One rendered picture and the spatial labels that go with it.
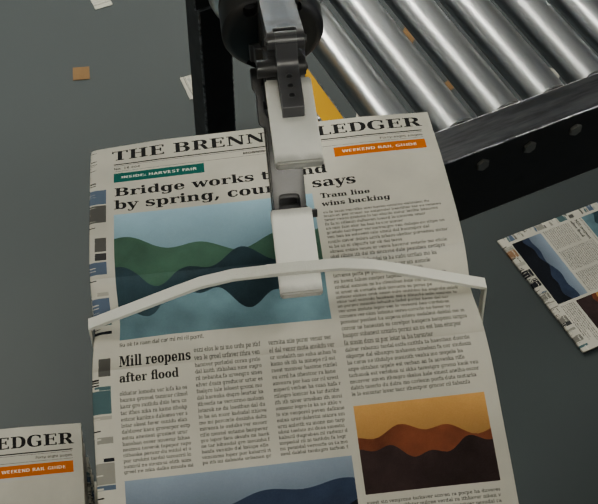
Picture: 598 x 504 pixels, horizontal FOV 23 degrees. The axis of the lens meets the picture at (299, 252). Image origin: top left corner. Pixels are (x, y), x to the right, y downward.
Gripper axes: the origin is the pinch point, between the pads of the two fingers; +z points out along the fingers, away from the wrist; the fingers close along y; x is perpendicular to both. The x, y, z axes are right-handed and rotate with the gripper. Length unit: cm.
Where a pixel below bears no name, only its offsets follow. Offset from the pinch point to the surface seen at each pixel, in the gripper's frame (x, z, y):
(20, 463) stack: 26, -9, 48
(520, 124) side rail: -32, -51, 55
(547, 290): -52, -80, 137
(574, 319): -55, -73, 137
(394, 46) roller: -19, -66, 56
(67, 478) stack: 22, -7, 48
